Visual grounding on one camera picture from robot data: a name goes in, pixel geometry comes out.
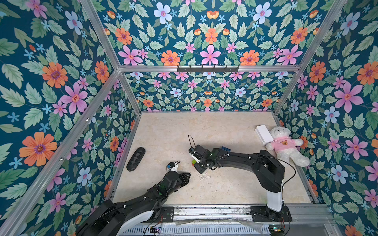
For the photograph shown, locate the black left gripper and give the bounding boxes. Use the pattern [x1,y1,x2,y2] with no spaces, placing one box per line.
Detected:
[165,172,192,197]

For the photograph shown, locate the blue lego brick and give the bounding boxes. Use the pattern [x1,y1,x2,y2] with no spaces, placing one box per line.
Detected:
[221,146,231,152]

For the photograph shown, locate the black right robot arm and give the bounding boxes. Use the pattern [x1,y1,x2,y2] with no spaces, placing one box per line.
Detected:
[189,145,285,212]

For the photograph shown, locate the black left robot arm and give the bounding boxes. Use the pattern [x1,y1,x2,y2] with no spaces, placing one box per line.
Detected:
[75,170,191,236]

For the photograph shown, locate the black oval remote pad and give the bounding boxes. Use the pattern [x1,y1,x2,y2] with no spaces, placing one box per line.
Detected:
[127,147,146,172]

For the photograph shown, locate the left small circuit board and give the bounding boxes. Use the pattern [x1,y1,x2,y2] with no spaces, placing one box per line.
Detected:
[149,226,161,234]

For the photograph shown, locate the small circuit board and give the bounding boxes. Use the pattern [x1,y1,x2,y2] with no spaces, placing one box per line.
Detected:
[268,225,285,236]
[149,226,161,234]

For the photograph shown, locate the white rectangular box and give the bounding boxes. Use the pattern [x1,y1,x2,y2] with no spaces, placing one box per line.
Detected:
[255,125,274,145]

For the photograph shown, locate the white teddy bear pink shirt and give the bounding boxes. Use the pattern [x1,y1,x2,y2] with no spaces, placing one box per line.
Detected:
[265,126,310,167]

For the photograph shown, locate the right small circuit board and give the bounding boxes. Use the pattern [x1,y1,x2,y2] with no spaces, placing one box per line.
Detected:
[268,225,285,236]

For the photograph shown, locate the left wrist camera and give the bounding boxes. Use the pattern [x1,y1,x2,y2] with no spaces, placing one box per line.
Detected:
[166,161,181,173]

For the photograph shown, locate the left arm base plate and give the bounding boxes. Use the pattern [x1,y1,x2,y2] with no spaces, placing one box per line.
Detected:
[155,206,175,223]

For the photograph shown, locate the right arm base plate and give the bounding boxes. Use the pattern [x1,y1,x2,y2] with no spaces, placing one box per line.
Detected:
[250,206,292,222]

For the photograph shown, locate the aluminium front rail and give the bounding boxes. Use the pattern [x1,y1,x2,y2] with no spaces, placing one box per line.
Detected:
[164,204,336,224]

